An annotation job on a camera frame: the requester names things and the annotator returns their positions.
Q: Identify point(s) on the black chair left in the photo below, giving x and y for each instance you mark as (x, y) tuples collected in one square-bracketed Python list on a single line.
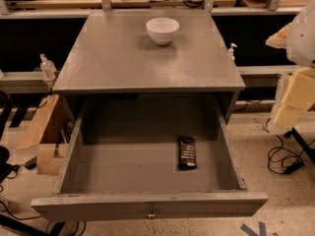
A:
[(6, 106)]

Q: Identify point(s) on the clear sanitizer bottle left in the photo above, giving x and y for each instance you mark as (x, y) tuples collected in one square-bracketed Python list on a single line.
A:
[(47, 67)]

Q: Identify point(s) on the white pump bottle right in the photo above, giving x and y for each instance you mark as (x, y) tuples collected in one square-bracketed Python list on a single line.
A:
[(231, 51)]

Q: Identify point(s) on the black stand base leg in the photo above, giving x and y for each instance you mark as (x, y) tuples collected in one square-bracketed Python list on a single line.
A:
[(309, 151)]

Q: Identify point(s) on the open grey top drawer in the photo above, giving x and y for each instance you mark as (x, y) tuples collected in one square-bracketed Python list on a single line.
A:
[(123, 159)]

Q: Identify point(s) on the dark rxbar chocolate bar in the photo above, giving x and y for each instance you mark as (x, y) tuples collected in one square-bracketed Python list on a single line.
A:
[(186, 153)]

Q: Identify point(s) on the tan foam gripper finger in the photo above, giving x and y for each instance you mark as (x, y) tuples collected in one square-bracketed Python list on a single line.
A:
[(297, 99), (278, 39)]

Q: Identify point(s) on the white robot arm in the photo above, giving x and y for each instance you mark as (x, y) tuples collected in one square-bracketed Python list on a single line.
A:
[(300, 46)]

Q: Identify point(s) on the metal drawer knob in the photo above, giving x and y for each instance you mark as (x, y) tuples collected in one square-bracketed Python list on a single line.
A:
[(151, 214)]

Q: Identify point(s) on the white ceramic bowl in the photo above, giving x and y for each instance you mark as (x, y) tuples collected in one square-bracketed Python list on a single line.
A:
[(162, 30)]

